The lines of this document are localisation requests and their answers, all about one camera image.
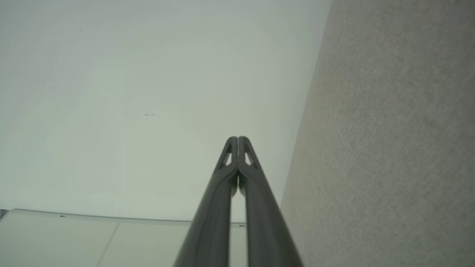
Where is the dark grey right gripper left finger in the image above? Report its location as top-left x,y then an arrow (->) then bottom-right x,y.
174,136 -> 238,267

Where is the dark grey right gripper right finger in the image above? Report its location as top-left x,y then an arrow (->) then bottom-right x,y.
238,136 -> 303,267

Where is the grey fabric sofa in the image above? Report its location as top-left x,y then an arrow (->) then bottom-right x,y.
279,0 -> 475,267

